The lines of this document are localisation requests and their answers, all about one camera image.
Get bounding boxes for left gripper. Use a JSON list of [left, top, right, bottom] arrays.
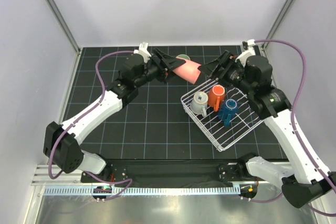
[[134, 48, 185, 88]]

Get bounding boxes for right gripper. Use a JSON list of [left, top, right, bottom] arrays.
[[198, 50, 256, 95]]

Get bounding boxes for pale green tumbler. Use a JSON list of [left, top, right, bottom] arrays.
[[176, 54, 190, 60]]

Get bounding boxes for pink cup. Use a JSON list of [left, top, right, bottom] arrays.
[[173, 59, 201, 84]]

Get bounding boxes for orange mug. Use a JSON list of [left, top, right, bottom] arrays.
[[207, 84, 225, 112]]

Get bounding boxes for blue mug cream inside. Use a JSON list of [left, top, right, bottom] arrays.
[[217, 99, 238, 127]]

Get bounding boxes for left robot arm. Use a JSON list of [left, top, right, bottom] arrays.
[[43, 48, 186, 183]]

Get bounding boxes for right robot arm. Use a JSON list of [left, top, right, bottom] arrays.
[[198, 51, 335, 208]]

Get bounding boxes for black gridded table mat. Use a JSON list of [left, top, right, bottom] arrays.
[[61, 47, 286, 159]]

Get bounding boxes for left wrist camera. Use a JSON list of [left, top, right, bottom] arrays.
[[133, 42, 152, 63]]

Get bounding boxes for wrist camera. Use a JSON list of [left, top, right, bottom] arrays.
[[235, 39, 257, 65], [133, 42, 152, 63]]

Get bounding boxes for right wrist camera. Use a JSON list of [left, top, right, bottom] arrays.
[[235, 39, 257, 65]]

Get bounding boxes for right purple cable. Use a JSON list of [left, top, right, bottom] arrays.
[[249, 39, 336, 217]]

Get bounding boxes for purple cable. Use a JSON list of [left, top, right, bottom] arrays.
[[249, 39, 336, 217], [47, 50, 136, 200]]

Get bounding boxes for white wire dish rack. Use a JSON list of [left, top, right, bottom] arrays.
[[180, 78, 266, 152]]

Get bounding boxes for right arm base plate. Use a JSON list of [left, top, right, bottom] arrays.
[[217, 164, 240, 183]]

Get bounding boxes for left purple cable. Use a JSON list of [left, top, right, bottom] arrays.
[[47, 50, 136, 200]]

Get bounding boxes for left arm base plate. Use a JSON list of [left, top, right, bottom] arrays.
[[110, 164, 128, 182]]

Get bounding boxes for slotted cable duct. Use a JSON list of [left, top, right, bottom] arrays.
[[43, 184, 240, 197]]

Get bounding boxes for aluminium rail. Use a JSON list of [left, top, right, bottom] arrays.
[[31, 164, 85, 185]]

